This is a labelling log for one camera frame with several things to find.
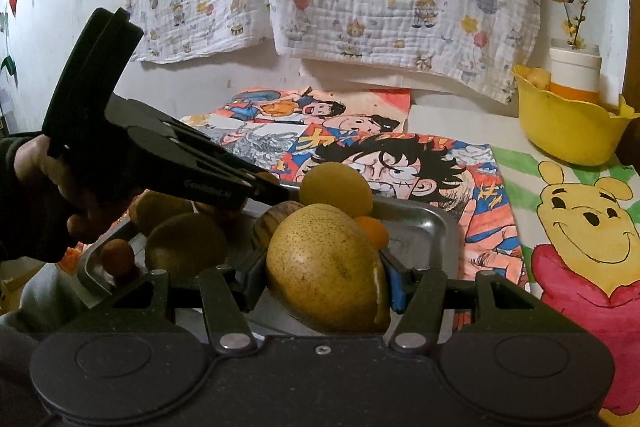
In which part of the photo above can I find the person's left hand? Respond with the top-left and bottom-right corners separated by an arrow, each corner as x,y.
14,134 -> 148,249

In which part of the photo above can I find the person's left forearm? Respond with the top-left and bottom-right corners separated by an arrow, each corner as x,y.
0,134 -> 71,263

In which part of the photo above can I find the green wall sticker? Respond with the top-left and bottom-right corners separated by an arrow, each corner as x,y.
0,54 -> 20,88

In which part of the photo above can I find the grey cloth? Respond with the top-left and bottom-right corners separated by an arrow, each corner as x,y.
0,257 -> 101,343

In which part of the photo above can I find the small reddish-brown fruit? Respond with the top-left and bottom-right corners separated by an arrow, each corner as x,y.
101,239 -> 135,280

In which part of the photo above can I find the metal tray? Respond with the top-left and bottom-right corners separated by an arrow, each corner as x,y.
75,192 -> 463,338

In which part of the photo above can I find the yellow plastic bowl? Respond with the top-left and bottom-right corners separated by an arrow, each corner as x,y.
512,63 -> 636,166

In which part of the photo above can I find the white and orange jar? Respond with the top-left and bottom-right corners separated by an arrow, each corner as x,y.
548,43 -> 602,104

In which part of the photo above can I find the striped round melon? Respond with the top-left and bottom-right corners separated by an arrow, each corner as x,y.
251,201 -> 301,250

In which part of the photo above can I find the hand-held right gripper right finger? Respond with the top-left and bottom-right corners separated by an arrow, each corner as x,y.
382,257 -> 532,354

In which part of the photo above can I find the small orange mandarin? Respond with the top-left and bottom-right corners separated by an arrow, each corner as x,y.
354,216 -> 390,250

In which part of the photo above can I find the large brown kiwi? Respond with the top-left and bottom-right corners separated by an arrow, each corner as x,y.
145,213 -> 231,278

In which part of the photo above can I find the yellow-brown speckled pear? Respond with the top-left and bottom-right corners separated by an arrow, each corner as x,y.
265,203 -> 392,335

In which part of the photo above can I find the anime poster mat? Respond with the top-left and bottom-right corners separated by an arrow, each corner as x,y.
272,127 -> 531,288

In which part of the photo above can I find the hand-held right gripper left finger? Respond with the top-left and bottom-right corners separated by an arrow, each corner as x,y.
112,252 -> 268,354

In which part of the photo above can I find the green pear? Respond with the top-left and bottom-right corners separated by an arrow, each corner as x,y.
131,189 -> 196,233

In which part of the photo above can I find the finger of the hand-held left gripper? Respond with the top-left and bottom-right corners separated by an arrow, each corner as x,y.
172,159 -> 302,204
160,119 -> 282,188

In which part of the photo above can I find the round yellow pear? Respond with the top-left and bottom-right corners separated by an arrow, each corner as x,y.
299,162 -> 374,218

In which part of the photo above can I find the dried twig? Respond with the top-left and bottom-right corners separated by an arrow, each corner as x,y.
562,0 -> 591,50

